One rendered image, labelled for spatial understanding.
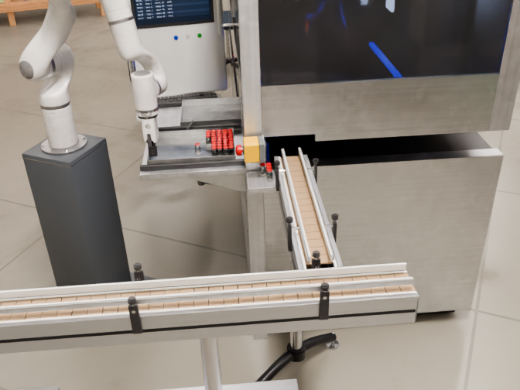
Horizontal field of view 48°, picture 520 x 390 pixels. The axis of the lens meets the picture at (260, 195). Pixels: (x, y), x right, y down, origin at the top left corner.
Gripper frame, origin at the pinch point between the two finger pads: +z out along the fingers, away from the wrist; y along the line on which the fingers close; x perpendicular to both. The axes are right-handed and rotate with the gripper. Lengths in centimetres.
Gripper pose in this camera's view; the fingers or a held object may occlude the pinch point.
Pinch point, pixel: (152, 151)
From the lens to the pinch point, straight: 231.4
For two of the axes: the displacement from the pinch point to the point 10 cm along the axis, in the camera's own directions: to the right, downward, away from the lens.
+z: 0.3, 8.6, 5.2
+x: -10.0, 0.6, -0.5
